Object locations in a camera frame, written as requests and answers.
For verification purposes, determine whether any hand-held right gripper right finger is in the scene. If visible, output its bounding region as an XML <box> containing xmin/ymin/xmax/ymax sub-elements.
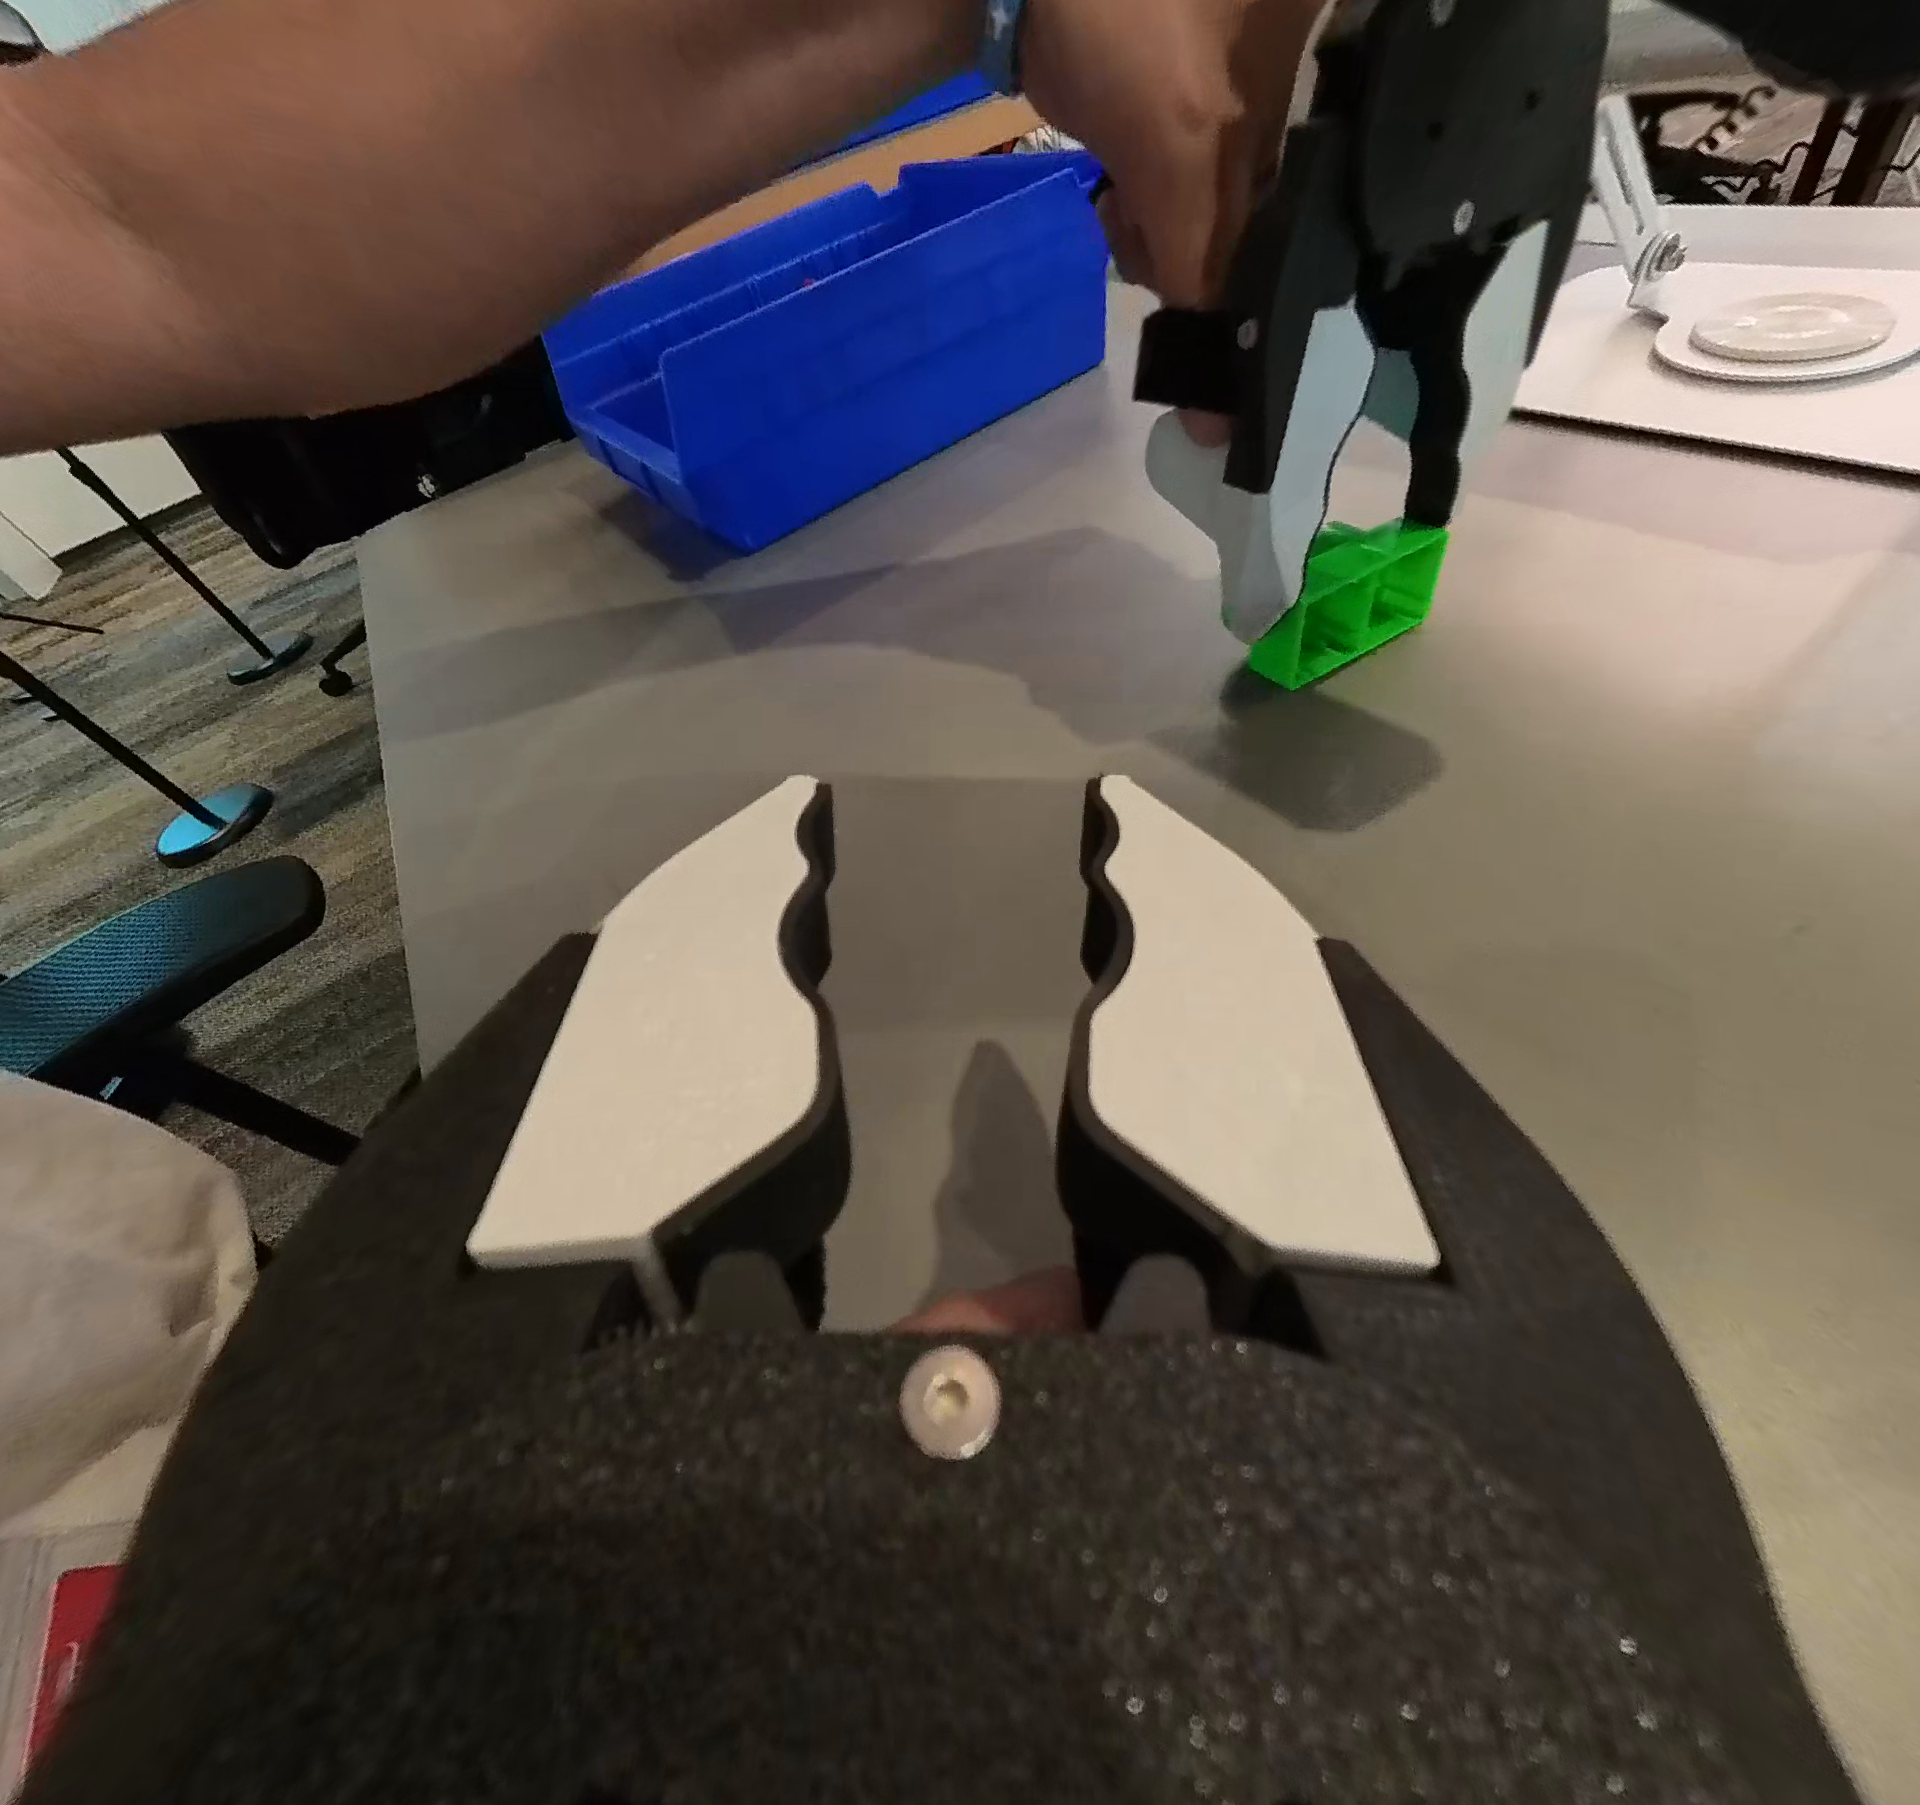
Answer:
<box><xmin>1057</xmin><ymin>773</ymin><xmax>1446</xmax><ymax>1335</ymax></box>

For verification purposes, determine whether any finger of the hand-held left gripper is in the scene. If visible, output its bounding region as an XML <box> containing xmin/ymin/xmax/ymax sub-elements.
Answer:
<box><xmin>1144</xmin><ymin>306</ymin><xmax>1379</xmax><ymax>646</ymax></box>
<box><xmin>1370</xmin><ymin>218</ymin><xmax>1556</xmax><ymax>528</ymax></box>

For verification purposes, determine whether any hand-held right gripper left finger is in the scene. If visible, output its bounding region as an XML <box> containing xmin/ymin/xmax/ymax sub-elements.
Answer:
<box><xmin>467</xmin><ymin>773</ymin><xmax>855</xmax><ymax>1335</ymax></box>

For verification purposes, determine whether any green two-stud toy block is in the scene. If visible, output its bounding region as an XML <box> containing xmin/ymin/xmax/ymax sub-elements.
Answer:
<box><xmin>1246</xmin><ymin>518</ymin><xmax>1454</xmax><ymax>694</ymax></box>

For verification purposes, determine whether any person's left forearm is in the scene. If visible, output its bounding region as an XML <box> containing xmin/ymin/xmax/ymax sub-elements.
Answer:
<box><xmin>0</xmin><ymin>0</ymin><xmax>1038</xmax><ymax>460</ymax></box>

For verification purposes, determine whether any person's left hand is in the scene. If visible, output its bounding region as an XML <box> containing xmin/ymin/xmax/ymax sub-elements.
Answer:
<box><xmin>1018</xmin><ymin>0</ymin><xmax>1354</xmax><ymax>323</ymax></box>

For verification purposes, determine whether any black floor stand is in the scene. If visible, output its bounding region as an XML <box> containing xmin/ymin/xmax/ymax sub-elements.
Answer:
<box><xmin>57</xmin><ymin>446</ymin><xmax>319</xmax><ymax>689</ymax></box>
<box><xmin>0</xmin><ymin>646</ymin><xmax>278</xmax><ymax>872</ymax></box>

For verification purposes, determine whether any wooden board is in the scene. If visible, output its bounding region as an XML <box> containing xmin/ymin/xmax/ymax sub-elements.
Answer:
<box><xmin>600</xmin><ymin>91</ymin><xmax>1086</xmax><ymax>300</ymax></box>

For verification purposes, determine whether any black office chair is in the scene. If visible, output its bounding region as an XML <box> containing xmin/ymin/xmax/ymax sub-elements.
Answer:
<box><xmin>162</xmin><ymin>335</ymin><xmax>583</xmax><ymax>700</ymax></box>

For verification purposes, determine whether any red card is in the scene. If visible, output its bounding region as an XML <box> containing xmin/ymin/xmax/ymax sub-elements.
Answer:
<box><xmin>42</xmin><ymin>1561</ymin><xmax>134</xmax><ymax>1738</ymax></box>

